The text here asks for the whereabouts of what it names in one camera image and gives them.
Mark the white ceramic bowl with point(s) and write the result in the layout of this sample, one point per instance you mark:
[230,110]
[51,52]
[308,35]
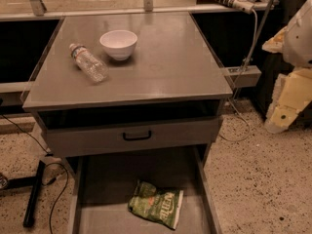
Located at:
[119,44]

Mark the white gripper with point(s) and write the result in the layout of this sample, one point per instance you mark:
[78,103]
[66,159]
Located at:
[299,40]

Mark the closed grey top drawer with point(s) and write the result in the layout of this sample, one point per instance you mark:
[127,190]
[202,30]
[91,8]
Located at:
[108,139]

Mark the grey drawer cabinet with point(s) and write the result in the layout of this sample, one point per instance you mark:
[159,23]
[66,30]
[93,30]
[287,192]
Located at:
[171,75]

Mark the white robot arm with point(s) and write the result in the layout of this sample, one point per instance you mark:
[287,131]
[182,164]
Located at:
[294,41]

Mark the clear plastic water bottle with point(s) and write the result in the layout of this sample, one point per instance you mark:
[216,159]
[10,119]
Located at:
[90,64]

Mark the open grey middle drawer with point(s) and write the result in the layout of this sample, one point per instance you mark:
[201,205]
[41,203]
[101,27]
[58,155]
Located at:
[105,184]

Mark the black metal stand leg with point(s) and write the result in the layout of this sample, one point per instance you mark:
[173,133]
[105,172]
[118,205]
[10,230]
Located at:
[28,221]

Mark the black drawer handle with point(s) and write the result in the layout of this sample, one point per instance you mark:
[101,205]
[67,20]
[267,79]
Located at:
[136,136]

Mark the grey side bracket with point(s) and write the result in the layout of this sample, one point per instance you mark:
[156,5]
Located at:
[237,78]

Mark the green jalapeno chip bag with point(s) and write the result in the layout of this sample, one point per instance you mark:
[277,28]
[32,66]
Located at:
[161,205]

